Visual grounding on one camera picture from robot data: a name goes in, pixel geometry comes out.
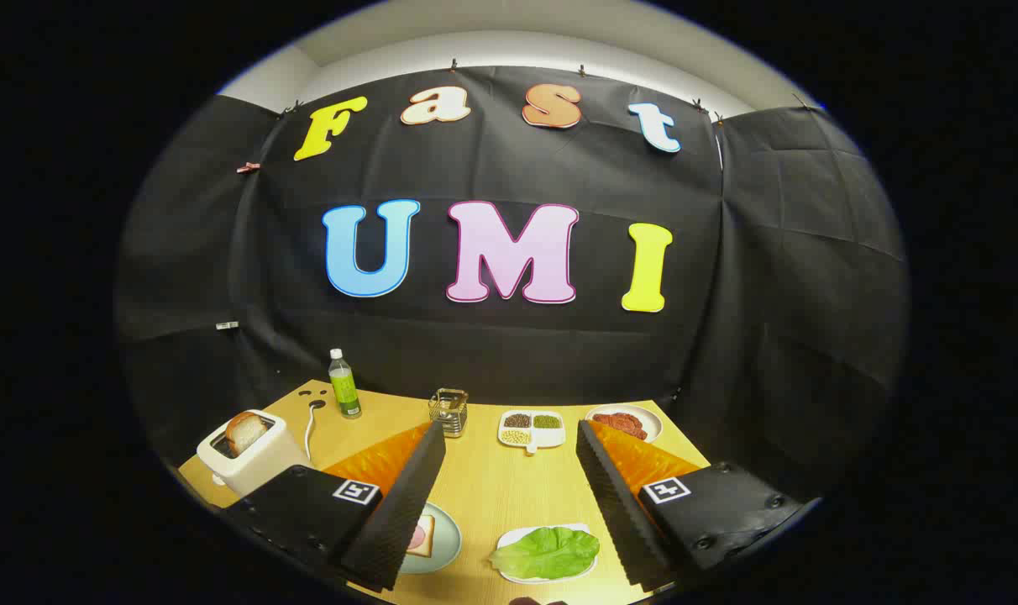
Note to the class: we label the white square plate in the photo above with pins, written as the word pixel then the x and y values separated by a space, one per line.
pixel 517 534

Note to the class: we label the pale green round plate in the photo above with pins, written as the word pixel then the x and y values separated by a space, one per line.
pixel 446 538

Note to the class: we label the green lettuce leaf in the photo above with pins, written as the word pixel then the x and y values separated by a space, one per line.
pixel 547 553

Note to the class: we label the white round meat plate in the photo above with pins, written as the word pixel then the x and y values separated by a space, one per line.
pixel 650 420

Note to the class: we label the brown cooked meat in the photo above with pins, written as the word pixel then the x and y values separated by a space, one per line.
pixel 620 424

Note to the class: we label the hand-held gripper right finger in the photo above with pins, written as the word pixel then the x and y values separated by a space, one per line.
pixel 622 512

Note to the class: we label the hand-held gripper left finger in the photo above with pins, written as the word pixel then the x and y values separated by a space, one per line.
pixel 391 512

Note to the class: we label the cream toaster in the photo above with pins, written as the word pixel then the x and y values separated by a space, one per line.
pixel 261 466

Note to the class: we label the green label water bottle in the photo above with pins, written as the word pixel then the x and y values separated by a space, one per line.
pixel 345 391

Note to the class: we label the black backdrop cloth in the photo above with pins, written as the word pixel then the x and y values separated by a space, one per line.
pixel 492 353

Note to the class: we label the plain bread slice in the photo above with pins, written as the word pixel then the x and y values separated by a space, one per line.
pixel 244 433

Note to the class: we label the pink ham slice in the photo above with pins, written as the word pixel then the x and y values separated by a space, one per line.
pixel 415 538

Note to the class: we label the toast slice under ham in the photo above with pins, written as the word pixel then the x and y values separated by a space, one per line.
pixel 427 546

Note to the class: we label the white divided bean dish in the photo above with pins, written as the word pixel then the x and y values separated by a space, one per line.
pixel 551 437

